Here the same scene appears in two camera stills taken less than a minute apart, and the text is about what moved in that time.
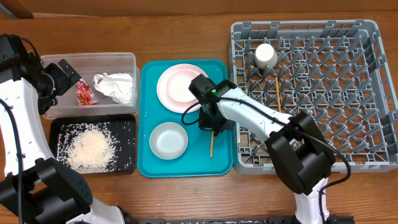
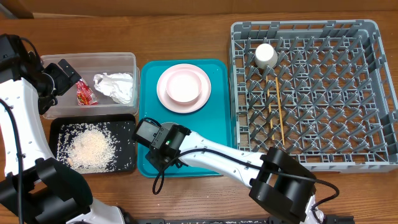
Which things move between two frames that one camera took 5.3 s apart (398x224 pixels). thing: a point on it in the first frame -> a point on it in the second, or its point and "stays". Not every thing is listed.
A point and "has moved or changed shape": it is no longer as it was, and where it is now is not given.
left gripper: [53, 70] stays
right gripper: [204, 125] -> [154, 159]
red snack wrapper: [84, 95] stays
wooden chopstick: [212, 134] has moved or changed shape
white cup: [265, 55] stays
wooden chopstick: [278, 94] stays
